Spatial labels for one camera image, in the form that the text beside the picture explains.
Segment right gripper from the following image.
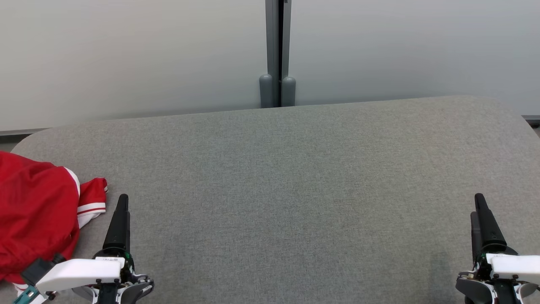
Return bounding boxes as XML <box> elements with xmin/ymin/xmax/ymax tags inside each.
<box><xmin>456</xmin><ymin>193</ymin><xmax>540</xmax><ymax>304</ymax></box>

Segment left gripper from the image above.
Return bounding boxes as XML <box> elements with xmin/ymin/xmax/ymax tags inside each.
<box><xmin>72</xmin><ymin>194</ymin><xmax>155</xmax><ymax>304</ymax></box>

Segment red basketball jersey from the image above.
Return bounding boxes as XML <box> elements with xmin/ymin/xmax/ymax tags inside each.
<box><xmin>0</xmin><ymin>151</ymin><xmax>108</xmax><ymax>302</ymax></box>

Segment teal camera cable plug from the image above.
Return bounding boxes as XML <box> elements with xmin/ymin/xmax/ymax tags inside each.
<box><xmin>12</xmin><ymin>285</ymin><xmax>41</xmax><ymax>304</ymax></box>

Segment grey double partition post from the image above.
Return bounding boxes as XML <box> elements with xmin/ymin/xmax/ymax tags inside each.
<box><xmin>259</xmin><ymin>0</ymin><xmax>297</xmax><ymax>109</ymax></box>

